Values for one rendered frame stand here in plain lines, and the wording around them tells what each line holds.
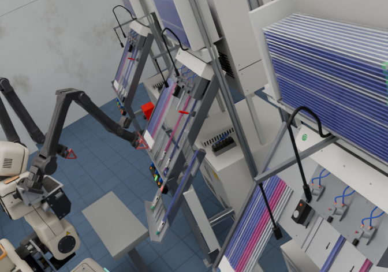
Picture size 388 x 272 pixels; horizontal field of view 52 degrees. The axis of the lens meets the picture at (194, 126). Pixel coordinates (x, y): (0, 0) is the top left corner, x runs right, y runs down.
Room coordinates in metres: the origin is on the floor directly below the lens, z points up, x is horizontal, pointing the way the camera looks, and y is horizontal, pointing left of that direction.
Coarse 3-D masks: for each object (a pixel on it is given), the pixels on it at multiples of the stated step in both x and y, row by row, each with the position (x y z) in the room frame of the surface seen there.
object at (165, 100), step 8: (168, 80) 2.69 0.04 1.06; (168, 88) 2.62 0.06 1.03; (168, 96) 2.55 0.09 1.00; (160, 104) 2.63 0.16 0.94; (168, 104) 2.50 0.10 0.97; (160, 112) 2.56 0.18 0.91; (152, 120) 2.63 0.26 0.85; (160, 120) 2.50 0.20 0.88; (152, 128) 2.56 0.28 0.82; (160, 128) 2.45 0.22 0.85; (144, 136) 2.63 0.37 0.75; (152, 136) 2.49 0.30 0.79; (152, 144) 2.43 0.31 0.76
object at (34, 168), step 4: (40, 156) 1.81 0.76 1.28; (36, 160) 1.79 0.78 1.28; (40, 160) 1.78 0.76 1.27; (44, 160) 1.77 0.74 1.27; (36, 164) 1.77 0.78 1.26; (40, 164) 1.75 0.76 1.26; (32, 168) 1.76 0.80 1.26; (36, 168) 1.74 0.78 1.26; (36, 172) 1.73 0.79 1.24; (40, 172) 1.74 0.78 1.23
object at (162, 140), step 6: (162, 132) 2.40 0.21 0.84; (162, 138) 2.35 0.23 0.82; (168, 138) 2.27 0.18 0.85; (156, 144) 2.39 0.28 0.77; (162, 144) 2.31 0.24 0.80; (156, 150) 2.35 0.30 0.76; (162, 150) 2.27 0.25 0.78; (168, 150) 2.19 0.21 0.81; (156, 156) 2.30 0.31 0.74; (168, 156) 2.15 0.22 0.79; (174, 156) 2.08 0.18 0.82; (162, 162) 2.19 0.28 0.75; (162, 168) 2.15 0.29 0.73
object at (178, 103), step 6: (180, 66) 2.62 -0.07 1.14; (174, 72) 2.67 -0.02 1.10; (174, 78) 2.63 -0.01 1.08; (180, 96) 2.40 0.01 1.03; (186, 96) 2.31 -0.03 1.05; (174, 102) 2.44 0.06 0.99; (180, 102) 2.35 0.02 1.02; (192, 102) 2.19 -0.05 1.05; (198, 102) 2.13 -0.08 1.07; (180, 108) 2.31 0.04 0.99; (186, 108) 2.23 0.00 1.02; (186, 114) 2.19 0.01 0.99; (192, 120) 2.09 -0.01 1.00
